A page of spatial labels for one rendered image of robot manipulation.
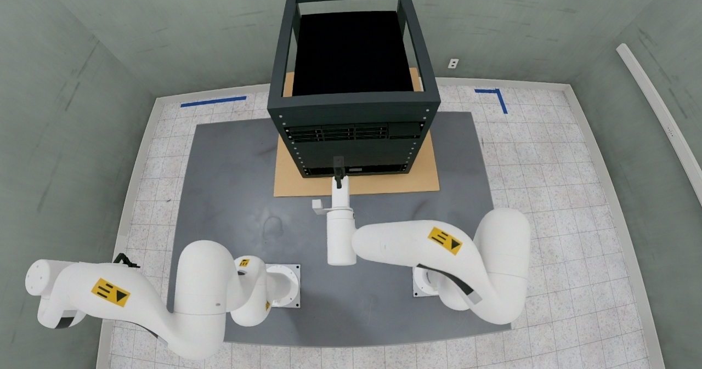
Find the tan flat wooden board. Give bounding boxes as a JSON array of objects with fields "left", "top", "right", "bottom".
[{"left": 274, "top": 68, "right": 440, "bottom": 197}]

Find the dark grey metal rack frame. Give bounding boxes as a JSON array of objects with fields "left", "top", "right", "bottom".
[{"left": 267, "top": 0, "right": 441, "bottom": 178}]

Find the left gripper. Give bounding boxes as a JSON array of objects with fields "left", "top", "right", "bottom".
[{"left": 99, "top": 253, "right": 140, "bottom": 268}]

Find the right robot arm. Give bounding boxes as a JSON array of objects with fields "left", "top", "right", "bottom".
[{"left": 312, "top": 200, "right": 531, "bottom": 325}]

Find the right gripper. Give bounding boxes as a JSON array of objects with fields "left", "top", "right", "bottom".
[{"left": 329, "top": 156, "right": 353, "bottom": 212}]

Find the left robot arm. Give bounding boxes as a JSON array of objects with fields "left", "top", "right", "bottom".
[{"left": 25, "top": 240, "right": 299, "bottom": 360}]

